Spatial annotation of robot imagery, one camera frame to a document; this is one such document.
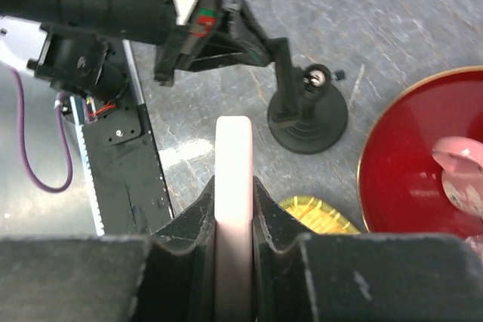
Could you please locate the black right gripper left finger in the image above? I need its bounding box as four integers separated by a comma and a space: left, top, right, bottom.
1, 182, 214, 321

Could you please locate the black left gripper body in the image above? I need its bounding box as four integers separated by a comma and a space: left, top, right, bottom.
153, 0, 242, 87

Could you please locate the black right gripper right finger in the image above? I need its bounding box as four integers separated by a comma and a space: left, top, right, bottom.
253, 179, 482, 321

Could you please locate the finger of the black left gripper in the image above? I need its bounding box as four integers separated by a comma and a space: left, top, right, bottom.
235, 0, 278, 53
186, 48, 270, 72

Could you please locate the pink-cased smartphone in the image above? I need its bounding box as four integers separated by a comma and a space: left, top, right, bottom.
214, 116, 253, 321

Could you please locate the black phone stand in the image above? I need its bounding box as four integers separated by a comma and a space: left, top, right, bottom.
262, 37, 349, 155

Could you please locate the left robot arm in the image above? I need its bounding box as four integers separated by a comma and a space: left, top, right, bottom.
1, 0, 288, 101

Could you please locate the woven bamboo mat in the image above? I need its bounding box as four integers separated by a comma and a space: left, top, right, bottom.
280, 195, 361, 235

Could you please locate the round red tray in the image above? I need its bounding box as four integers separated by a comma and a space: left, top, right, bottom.
357, 66, 482, 238

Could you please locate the clear glass tumbler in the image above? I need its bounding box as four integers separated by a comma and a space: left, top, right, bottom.
465, 235, 483, 259

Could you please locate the pink floral mug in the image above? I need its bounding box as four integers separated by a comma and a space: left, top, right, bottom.
432, 136, 482, 219

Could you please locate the grey slotted cable duct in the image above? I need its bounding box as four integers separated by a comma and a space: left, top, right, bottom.
69, 96, 105, 236

